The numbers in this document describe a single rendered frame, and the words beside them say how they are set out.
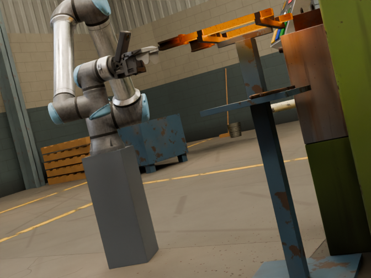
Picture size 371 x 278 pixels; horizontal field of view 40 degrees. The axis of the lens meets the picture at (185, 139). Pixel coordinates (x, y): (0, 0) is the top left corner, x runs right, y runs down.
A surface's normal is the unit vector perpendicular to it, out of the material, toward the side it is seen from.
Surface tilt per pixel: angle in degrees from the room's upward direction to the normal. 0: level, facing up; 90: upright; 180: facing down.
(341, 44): 90
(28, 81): 90
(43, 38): 90
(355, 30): 90
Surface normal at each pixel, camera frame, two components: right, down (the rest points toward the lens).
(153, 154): 0.69, -0.13
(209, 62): -0.52, 0.17
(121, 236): -0.21, 0.10
